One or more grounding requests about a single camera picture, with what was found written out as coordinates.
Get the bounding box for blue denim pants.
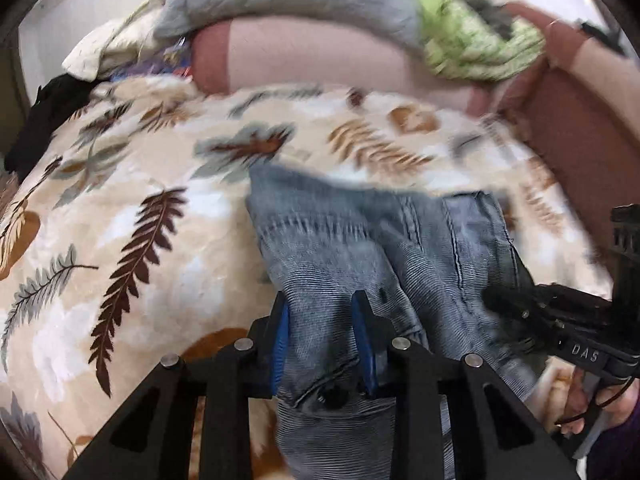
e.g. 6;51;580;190
247;165;544;479

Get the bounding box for right hand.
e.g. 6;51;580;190
559;367;639;434

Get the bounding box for leaf pattern fleece blanket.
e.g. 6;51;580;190
1;76;612;479

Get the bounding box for pink brown sofa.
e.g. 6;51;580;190
191;3;639;254

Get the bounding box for green patterned folded blanket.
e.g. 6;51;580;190
416;0;546;81

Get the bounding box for black item on sofa back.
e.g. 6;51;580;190
577;21;627;58

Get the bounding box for dark cloth on green blanket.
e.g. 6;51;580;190
460;0;513;41

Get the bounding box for colourful packet beside pillow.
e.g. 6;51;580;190
110;37;192;81

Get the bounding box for black cloth at sofa edge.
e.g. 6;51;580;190
4;74;102;182

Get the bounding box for white crumpled cloth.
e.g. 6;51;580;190
62;0;166;81

